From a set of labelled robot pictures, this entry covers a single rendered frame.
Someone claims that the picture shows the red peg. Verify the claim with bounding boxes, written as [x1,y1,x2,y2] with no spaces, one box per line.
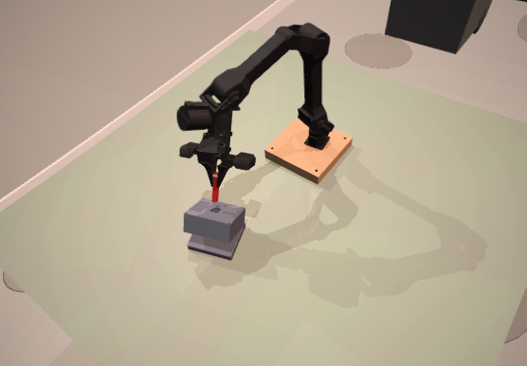
[212,173,219,202]

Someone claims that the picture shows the grey sloped panel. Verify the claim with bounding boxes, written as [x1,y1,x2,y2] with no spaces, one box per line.
[184,198,245,260]

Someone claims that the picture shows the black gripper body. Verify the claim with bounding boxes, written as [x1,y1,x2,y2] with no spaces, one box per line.
[180,129,256,171]

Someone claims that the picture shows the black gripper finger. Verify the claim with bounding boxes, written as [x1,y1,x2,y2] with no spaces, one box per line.
[198,161,217,187]
[217,164,233,188]

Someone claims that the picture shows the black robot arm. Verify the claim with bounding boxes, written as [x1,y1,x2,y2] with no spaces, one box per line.
[176,23,334,164]

